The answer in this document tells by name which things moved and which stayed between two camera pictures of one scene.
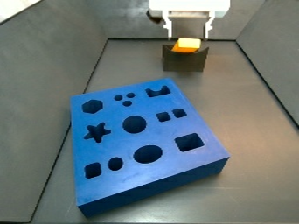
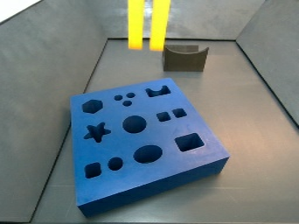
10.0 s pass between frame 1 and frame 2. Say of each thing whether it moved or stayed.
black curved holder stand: stayed
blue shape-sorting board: stayed
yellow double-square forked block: moved
